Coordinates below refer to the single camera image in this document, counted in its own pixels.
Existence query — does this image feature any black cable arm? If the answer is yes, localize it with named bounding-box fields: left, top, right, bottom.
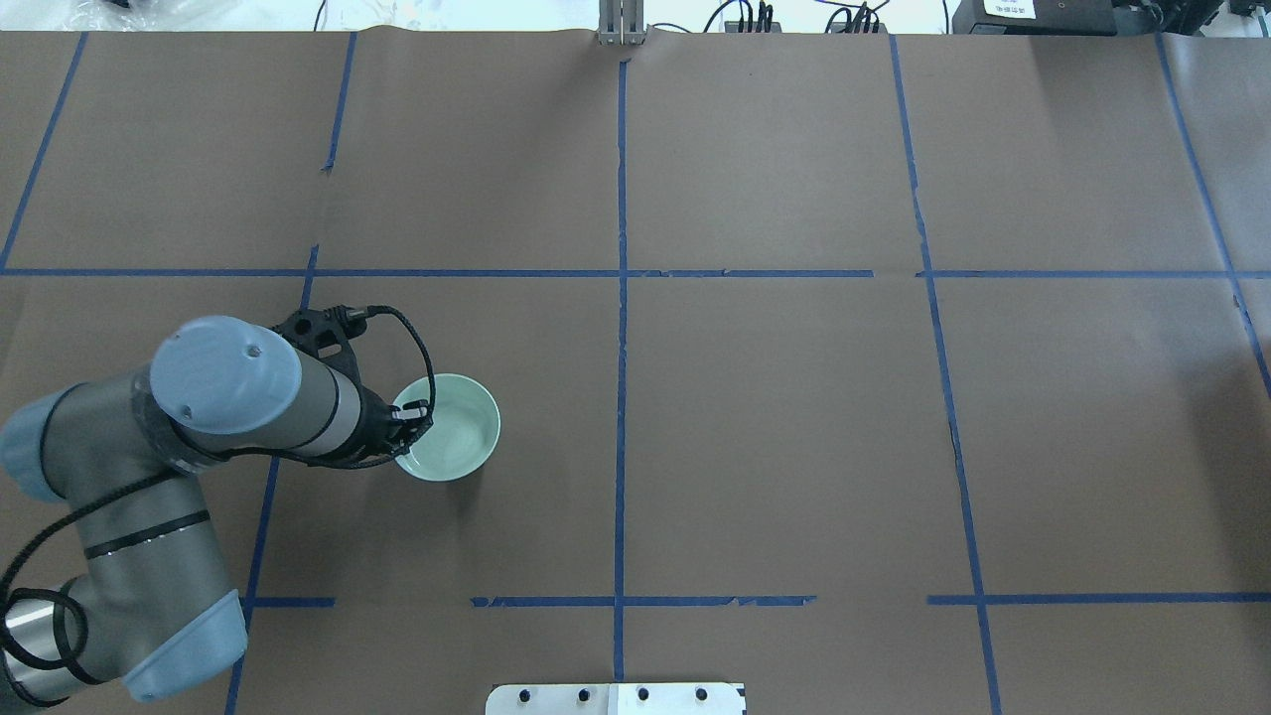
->
left=338, top=304, right=438, bottom=469

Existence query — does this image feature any mint green bowl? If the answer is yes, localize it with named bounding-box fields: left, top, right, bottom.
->
left=395, top=372, right=502, bottom=483

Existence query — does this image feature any aluminium frame post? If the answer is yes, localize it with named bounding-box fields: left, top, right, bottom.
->
left=596, top=0, right=648, bottom=47

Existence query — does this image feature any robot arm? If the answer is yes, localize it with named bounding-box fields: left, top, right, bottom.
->
left=3, top=305, right=436, bottom=714

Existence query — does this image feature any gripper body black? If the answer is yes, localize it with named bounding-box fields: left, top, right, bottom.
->
left=353, top=385, right=400, bottom=469

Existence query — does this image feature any white pillar with base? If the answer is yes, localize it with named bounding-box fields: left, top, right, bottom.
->
left=486, top=679, right=749, bottom=714

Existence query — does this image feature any black box device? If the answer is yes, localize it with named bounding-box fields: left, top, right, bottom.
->
left=949, top=1, right=1117, bottom=37

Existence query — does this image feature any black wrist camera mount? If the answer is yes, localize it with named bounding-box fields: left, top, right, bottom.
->
left=269, top=305, right=369, bottom=384

